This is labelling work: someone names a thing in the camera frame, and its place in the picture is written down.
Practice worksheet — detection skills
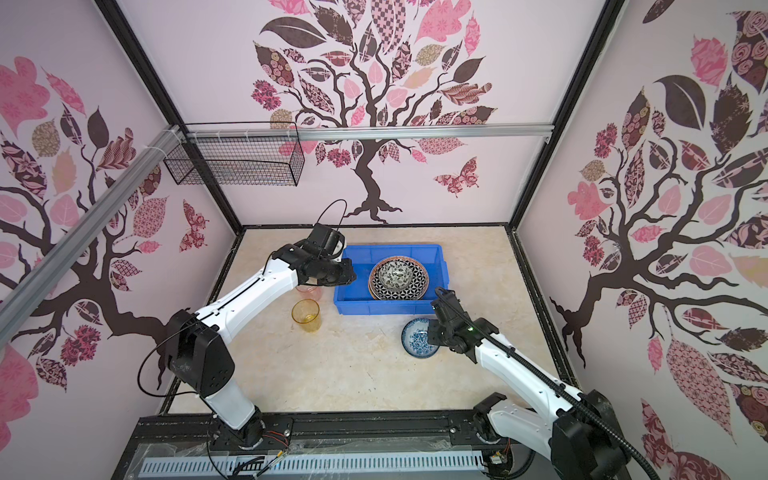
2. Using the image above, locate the blue floral bowl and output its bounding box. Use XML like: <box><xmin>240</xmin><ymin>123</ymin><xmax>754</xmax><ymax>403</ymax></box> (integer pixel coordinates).
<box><xmin>401</xmin><ymin>318</ymin><xmax>439</xmax><ymax>359</ymax></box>

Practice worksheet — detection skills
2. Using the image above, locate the black geometric orange-rimmed plate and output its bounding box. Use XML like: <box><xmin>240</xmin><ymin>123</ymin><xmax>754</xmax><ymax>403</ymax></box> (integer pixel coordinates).
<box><xmin>368</xmin><ymin>256</ymin><xmax>429</xmax><ymax>301</ymax></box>

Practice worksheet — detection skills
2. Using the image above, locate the dark floral patterned bowl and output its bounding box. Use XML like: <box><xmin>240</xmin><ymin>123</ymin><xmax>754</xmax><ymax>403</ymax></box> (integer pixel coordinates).
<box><xmin>377</xmin><ymin>259</ymin><xmax>414</xmax><ymax>291</ymax></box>

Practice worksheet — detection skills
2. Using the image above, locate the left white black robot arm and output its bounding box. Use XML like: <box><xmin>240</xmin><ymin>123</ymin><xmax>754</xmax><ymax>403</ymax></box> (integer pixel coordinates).
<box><xmin>159</xmin><ymin>224</ymin><xmax>356</xmax><ymax>449</ymax></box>

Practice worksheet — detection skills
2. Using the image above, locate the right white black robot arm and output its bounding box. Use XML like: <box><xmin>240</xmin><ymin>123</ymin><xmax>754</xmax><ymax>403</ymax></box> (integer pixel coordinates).
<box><xmin>428</xmin><ymin>287</ymin><xmax>633</xmax><ymax>479</ymax></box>

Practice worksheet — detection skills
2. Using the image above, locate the blue plastic bin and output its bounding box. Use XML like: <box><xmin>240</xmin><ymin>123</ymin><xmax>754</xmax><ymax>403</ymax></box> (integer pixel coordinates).
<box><xmin>334</xmin><ymin>244</ymin><xmax>450</xmax><ymax>315</ymax></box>

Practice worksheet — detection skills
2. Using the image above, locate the pink translucent plastic cup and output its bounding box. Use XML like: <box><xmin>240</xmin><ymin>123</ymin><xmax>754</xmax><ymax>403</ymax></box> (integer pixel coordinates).
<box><xmin>295</xmin><ymin>285</ymin><xmax>323</xmax><ymax>302</ymax></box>

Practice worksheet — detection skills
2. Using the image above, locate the yellow translucent plastic cup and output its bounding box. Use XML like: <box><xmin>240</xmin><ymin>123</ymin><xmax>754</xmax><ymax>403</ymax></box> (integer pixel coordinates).
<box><xmin>291</xmin><ymin>299</ymin><xmax>322</xmax><ymax>332</ymax></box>

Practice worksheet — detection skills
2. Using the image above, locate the aluminium back crossbar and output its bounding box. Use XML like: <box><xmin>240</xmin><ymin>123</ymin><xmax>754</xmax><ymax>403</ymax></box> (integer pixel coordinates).
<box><xmin>185</xmin><ymin>123</ymin><xmax>554</xmax><ymax>141</ymax></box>

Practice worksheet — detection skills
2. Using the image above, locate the aluminium crossbar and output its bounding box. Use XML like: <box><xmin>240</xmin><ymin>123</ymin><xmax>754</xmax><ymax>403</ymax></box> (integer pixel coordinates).
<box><xmin>185</xmin><ymin>123</ymin><xmax>554</xmax><ymax>141</ymax></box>
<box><xmin>1</xmin><ymin>125</ymin><xmax>183</xmax><ymax>345</ymax></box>

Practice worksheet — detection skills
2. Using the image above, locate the aluminium left crossbar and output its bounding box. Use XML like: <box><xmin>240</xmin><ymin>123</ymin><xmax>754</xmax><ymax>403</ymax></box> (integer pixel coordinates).
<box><xmin>1</xmin><ymin>125</ymin><xmax>183</xmax><ymax>345</ymax></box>

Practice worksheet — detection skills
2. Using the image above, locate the black wire mesh basket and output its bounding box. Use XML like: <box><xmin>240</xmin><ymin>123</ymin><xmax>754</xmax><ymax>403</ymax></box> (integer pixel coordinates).
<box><xmin>164</xmin><ymin>120</ymin><xmax>305</xmax><ymax>187</ymax></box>

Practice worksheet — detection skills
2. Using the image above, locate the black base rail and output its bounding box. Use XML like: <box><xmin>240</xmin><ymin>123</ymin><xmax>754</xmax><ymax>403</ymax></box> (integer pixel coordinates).
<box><xmin>111</xmin><ymin>410</ymin><xmax>557</xmax><ymax>479</ymax></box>

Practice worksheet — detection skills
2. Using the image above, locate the white slotted cable duct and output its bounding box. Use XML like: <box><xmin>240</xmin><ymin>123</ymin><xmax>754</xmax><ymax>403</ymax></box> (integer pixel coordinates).
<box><xmin>133</xmin><ymin>451</ymin><xmax>486</xmax><ymax>479</ymax></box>

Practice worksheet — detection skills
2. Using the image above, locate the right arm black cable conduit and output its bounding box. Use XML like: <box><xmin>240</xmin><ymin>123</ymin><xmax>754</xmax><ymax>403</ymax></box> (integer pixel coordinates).
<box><xmin>437</xmin><ymin>287</ymin><xmax>661</xmax><ymax>480</ymax></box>

